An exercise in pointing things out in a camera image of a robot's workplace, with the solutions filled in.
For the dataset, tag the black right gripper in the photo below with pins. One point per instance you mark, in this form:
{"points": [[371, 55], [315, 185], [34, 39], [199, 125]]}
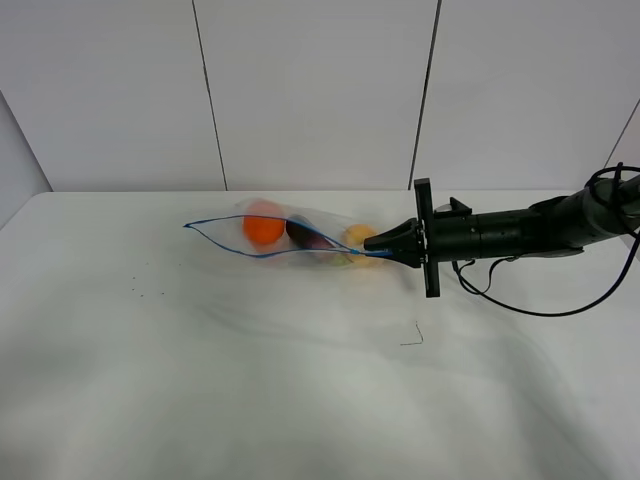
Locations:
{"points": [[443, 239]]}

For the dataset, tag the clear zip bag blue seal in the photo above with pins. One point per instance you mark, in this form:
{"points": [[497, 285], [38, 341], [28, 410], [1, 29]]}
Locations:
{"points": [[222, 230]]}

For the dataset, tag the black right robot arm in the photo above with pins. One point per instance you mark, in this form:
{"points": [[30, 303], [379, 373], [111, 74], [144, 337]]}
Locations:
{"points": [[607, 207]]}

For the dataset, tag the purple eggplant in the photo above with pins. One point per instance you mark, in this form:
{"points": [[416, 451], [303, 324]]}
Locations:
{"points": [[303, 235]]}

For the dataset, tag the orange fruit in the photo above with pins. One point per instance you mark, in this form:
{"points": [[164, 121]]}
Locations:
{"points": [[263, 223]]}

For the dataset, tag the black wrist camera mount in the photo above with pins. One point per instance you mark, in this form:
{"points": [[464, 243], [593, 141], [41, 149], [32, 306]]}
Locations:
{"points": [[454, 208]]}

